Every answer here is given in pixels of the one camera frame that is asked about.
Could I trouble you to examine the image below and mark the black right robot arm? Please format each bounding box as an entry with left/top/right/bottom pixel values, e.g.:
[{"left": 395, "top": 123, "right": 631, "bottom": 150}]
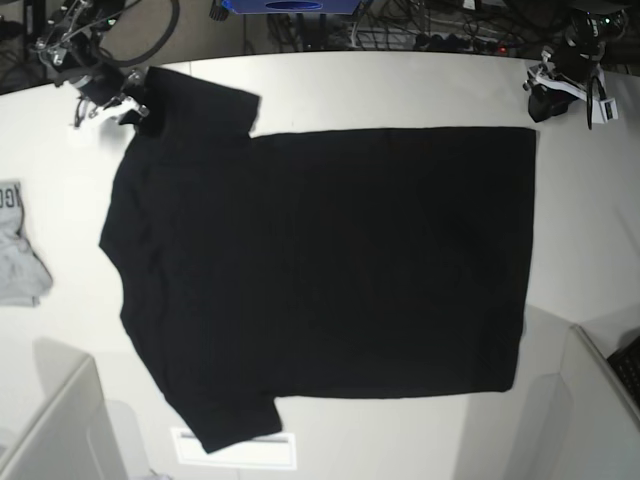
[{"left": 33, "top": 1, "right": 149, "bottom": 130}]

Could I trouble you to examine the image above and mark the blue box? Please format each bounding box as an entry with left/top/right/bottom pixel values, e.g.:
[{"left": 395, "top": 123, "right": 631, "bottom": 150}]
[{"left": 221, "top": 0, "right": 360, "bottom": 15}]

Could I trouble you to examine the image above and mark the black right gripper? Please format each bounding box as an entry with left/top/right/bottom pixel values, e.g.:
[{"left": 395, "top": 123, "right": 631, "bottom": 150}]
[{"left": 74, "top": 67, "right": 149, "bottom": 135}]

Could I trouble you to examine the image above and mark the white label plate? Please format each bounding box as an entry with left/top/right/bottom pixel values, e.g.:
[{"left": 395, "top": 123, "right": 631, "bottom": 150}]
[{"left": 170, "top": 427, "right": 297, "bottom": 470}]

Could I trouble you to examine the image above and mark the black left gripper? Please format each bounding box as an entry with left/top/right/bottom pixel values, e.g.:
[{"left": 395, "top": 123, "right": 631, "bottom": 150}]
[{"left": 528, "top": 43, "right": 600, "bottom": 123}]

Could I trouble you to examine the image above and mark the grey folded garment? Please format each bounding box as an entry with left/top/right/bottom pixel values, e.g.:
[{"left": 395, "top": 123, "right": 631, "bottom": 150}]
[{"left": 1, "top": 180, "right": 53, "bottom": 307}]

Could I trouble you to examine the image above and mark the white partition panel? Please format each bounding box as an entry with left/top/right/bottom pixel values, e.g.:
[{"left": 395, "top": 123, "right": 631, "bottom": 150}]
[
  {"left": 1, "top": 355, "right": 128, "bottom": 480},
  {"left": 513, "top": 327, "right": 639, "bottom": 479}
]

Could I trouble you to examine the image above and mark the black power strip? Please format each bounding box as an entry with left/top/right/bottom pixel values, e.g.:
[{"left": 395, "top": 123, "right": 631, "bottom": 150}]
[{"left": 412, "top": 34, "right": 518, "bottom": 57}]

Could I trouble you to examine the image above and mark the black keyboard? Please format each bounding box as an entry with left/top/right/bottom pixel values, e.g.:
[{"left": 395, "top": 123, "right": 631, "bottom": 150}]
[{"left": 607, "top": 337, "right": 640, "bottom": 405}]

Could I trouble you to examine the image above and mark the white partition panel right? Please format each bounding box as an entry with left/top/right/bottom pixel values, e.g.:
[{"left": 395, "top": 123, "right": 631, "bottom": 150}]
[{"left": 513, "top": 327, "right": 639, "bottom": 479}]

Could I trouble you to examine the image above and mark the black T-shirt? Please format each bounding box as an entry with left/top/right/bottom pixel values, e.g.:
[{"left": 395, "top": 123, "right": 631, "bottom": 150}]
[{"left": 100, "top": 68, "right": 537, "bottom": 453}]

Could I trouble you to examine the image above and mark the white partition panel left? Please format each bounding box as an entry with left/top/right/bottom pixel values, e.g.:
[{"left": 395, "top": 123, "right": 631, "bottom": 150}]
[{"left": 1, "top": 355, "right": 128, "bottom": 480}]

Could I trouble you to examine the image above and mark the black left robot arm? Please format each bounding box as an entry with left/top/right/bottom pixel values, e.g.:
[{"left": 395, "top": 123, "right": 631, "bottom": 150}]
[{"left": 523, "top": 1, "right": 632, "bottom": 128}]

